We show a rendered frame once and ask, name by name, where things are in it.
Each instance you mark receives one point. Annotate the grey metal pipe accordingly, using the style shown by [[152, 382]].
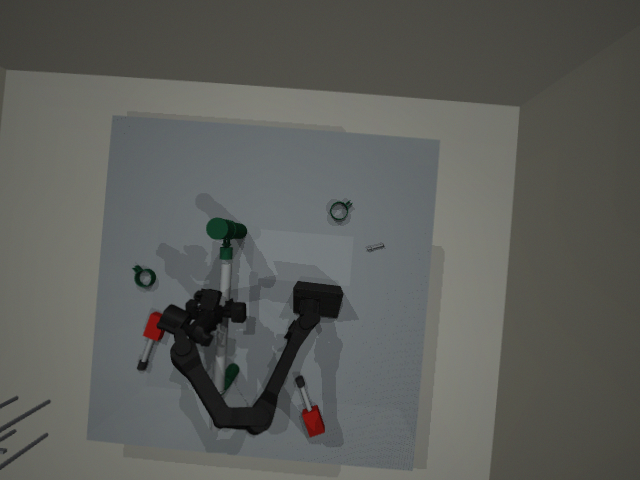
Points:
[[221, 335]]

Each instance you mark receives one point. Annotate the dark green post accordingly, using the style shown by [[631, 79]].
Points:
[[218, 228]]

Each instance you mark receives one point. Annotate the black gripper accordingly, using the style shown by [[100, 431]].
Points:
[[236, 311]]

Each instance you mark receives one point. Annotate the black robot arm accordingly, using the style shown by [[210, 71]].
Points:
[[186, 358]]

